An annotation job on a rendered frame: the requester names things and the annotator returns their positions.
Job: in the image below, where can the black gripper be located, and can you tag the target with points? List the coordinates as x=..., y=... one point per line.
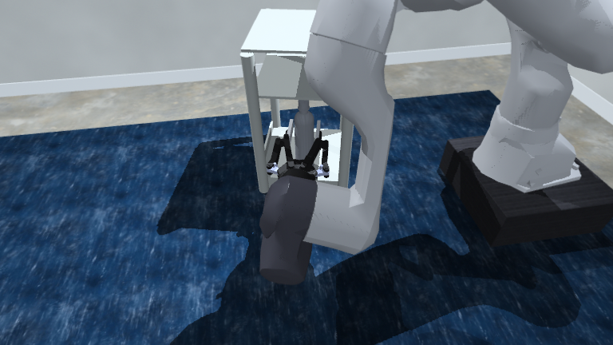
x=299, y=168

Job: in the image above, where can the white open shelving unit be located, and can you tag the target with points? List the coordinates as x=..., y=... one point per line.
x=285, y=34

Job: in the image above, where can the grey bottle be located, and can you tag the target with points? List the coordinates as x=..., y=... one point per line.
x=304, y=130

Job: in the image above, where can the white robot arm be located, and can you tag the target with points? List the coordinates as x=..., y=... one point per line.
x=344, y=65

